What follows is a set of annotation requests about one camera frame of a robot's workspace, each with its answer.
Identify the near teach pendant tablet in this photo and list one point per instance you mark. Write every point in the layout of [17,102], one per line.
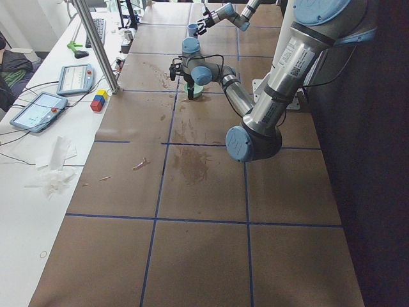
[40,112]

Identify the red blue yellow blocks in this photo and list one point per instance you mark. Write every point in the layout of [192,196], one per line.
[99,100]

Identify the black keyboard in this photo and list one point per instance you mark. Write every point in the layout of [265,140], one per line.
[100,26]

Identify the teach pendant tablet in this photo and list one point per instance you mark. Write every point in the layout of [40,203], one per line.
[40,112]
[75,79]

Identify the small metal cup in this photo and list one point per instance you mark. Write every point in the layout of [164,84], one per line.
[128,35]

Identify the mint green bowl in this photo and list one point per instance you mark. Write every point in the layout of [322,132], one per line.
[197,90]

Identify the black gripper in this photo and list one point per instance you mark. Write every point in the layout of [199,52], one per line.
[208,22]
[190,80]

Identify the far teach pendant tablet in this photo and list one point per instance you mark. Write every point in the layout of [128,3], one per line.
[75,79]

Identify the green handled tool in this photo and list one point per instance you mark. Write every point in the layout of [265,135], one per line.
[78,54]

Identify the aluminium frame post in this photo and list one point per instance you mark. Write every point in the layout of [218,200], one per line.
[87,20]

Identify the crumpled white tissue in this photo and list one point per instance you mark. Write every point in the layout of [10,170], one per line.
[51,175]

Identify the white pedestal column base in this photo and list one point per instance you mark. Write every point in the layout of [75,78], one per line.
[275,77]

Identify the light blue cup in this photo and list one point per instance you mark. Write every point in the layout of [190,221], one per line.
[193,30]

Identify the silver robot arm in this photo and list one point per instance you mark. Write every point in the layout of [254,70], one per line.
[309,28]
[227,12]

